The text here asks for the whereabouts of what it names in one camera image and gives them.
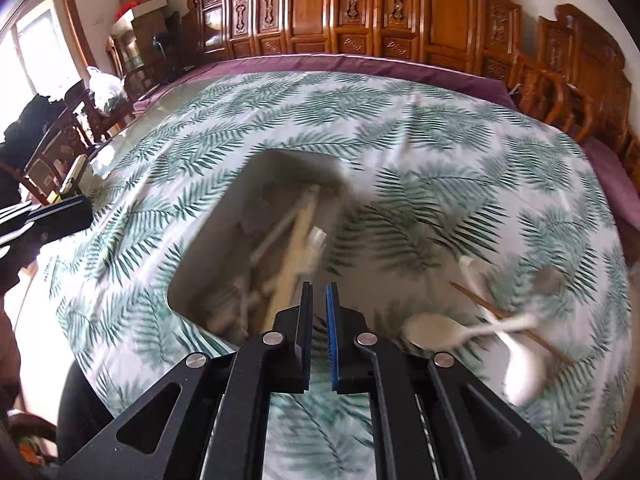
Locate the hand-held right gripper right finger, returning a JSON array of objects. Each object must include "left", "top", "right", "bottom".
[{"left": 326, "top": 281, "right": 584, "bottom": 480}]

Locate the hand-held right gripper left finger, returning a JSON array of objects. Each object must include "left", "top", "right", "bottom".
[{"left": 59, "top": 281, "right": 315, "bottom": 480}]

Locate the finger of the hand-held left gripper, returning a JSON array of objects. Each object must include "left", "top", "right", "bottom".
[{"left": 0, "top": 196, "right": 94, "bottom": 246}]

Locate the white plastic spoon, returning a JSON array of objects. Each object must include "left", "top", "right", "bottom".
[
  {"left": 309, "top": 227, "right": 329, "bottom": 272},
  {"left": 499, "top": 332, "right": 547, "bottom": 406},
  {"left": 459, "top": 255, "right": 508, "bottom": 323}
]

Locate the grey rectangular metal tray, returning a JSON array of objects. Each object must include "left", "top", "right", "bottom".
[{"left": 167, "top": 149, "right": 358, "bottom": 348}]

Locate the beige wooden block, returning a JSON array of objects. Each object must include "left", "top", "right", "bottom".
[{"left": 59, "top": 154, "right": 90, "bottom": 198}]

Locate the dark wooden dining chair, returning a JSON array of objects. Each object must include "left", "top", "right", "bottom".
[
  {"left": 22, "top": 110, "right": 101, "bottom": 206},
  {"left": 64, "top": 72, "right": 133, "bottom": 143}
]

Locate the beige plastic spoon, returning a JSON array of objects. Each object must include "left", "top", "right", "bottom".
[{"left": 402, "top": 311, "right": 541, "bottom": 356}]

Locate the black cloth bag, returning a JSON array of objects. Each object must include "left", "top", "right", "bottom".
[{"left": 2, "top": 94, "right": 68, "bottom": 161}]

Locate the clear plastic bag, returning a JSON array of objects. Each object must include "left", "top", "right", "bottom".
[{"left": 86, "top": 66, "right": 126, "bottom": 113}]

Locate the wooden chopstick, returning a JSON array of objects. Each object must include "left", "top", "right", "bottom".
[{"left": 449, "top": 281, "right": 576, "bottom": 366}]

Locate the wooden chair armrest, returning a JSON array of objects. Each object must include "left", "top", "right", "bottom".
[{"left": 0, "top": 407, "right": 58, "bottom": 468}]

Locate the white cardboard box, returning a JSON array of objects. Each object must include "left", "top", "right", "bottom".
[{"left": 111, "top": 0, "right": 168, "bottom": 23}]

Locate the leaf print tablecloth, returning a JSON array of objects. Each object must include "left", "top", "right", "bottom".
[{"left": 37, "top": 71, "right": 633, "bottom": 480}]

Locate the long purple sofa cushion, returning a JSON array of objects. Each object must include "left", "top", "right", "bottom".
[{"left": 135, "top": 56, "right": 518, "bottom": 111}]

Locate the purple armchair cushion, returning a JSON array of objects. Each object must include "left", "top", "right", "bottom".
[{"left": 582, "top": 137, "right": 640, "bottom": 201}]

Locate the carved wooden sofa bench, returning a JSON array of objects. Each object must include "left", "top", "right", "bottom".
[{"left": 180, "top": 0, "right": 523, "bottom": 81}]

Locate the carved wooden armchair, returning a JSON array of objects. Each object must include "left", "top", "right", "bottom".
[{"left": 510, "top": 4, "right": 640, "bottom": 196}]

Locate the wooden window frame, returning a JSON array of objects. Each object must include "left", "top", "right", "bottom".
[{"left": 55, "top": 0, "right": 98, "bottom": 68}]

